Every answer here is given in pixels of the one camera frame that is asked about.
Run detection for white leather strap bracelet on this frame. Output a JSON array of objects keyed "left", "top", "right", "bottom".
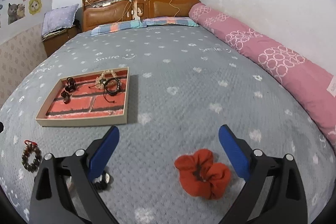
[{"left": 92, "top": 170, "right": 112, "bottom": 191}]

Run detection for brown wooden bead bracelet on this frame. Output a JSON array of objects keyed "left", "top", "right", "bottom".
[{"left": 20, "top": 139, "right": 43, "bottom": 173}]

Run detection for orange fabric scrunchie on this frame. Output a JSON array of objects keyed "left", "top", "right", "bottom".
[{"left": 174, "top": 149, "right": 231, "bottom": 200}]

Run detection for black cord bracelet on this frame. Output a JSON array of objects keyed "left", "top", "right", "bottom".
[{"left": 89, "top": 77, "right": 123, "bottom": 104}]

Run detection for beige jewelry tray red lining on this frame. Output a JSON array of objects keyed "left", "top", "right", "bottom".
[{"left": 35, "top": 67, "right": 129, "bottom": 127}]

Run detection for black claw hair clip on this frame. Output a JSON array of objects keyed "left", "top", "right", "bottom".
[{"left": 60, "top": 77, "right": 77, "bottom": 104}]

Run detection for pink rolled quilt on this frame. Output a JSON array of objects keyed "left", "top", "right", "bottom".
[{"left": 189, "top": 3, "right": 335, "bottom": 146}]

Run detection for grey floral bedspread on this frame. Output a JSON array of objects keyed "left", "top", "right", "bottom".
[{"left": 1, "top": 26, "right": 335, "bottom": 223}]

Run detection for wooden nightstand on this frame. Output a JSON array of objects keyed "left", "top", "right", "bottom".
[{"left": 42, "top": 26, "right": 81, "bottom": 57}]

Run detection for plaid pillow left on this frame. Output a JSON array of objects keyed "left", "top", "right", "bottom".
[{"left": 90, "top": 20, "right": 147, "bottom": 36}]

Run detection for plaid pillow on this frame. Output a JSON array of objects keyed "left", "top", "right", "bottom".
[
  {"left": 90, "top": 20, "right": 147, "bottom": 36},
  {"left": 143, "top": 16, "right": 199, "bottom": 27}
]

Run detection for lavender dotted cushion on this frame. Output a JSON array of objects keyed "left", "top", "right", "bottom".
[{"left": 42, "top": 4, "right": 79, "bottom": 36}]

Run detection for plaid pillow right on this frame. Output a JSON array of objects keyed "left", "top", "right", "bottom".
[{"left": 143, "top": 16, "right": 199, "bottom": 27}]

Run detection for wooden headboard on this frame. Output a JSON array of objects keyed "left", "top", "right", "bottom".
[{"left": 81, "top": 0, "right": 200, "bottom": 32}]

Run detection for cream shell bracelet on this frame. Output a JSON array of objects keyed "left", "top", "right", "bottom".
[{"left": 94, "top": 69, "right": 117, "bottom": 90}]

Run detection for cat wall stickers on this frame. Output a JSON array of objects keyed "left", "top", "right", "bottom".
[{"left": 7, "top": 0, "right": 43, "bottom": 25}]

